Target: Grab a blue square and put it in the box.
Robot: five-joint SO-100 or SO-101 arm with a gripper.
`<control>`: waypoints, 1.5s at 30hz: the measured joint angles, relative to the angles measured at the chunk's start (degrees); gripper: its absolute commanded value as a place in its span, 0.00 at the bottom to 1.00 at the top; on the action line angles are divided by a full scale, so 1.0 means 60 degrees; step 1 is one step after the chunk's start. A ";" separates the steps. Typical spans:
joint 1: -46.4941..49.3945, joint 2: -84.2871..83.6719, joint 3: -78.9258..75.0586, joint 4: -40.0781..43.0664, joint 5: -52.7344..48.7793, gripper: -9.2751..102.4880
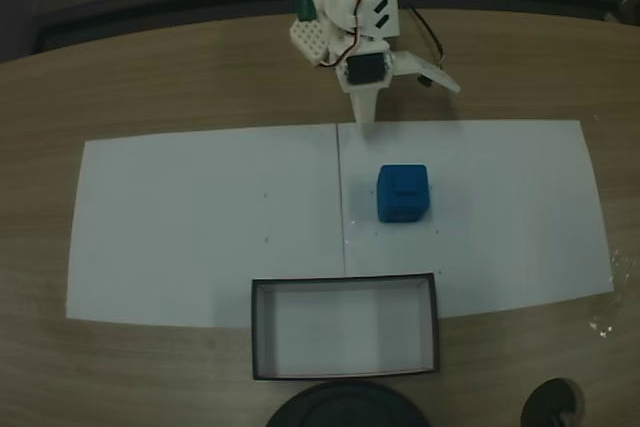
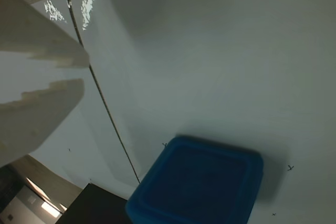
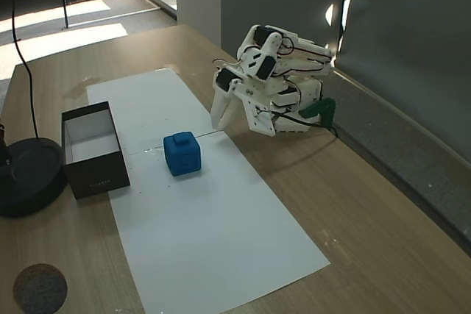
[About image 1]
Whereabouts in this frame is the blue cube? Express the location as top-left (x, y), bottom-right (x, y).
top-left (375, 163), bottom-right (432, 225)

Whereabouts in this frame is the dark brown cardboard box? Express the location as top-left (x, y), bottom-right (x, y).
top-left (250, 272), bottom-right (444, 382)

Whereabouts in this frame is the white paper sheet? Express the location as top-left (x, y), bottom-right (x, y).
top-left (65, 123), bottom-right (347, 331)
top-left (336, 119), bottom-right (616, 319)

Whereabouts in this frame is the black round stand base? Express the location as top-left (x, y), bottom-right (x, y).
top-left (264, 379), bottom-right (427, 427)

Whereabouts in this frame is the dark round table hole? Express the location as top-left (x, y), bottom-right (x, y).
top-left (520, 377), bottom-right (587, 427)

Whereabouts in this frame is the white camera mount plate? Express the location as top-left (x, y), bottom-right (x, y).
top-left (392, 50), bottom-right (462, 95)

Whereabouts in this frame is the black camera cable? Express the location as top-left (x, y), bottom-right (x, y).
top-left (405, 2), bottom-right (449, 90)

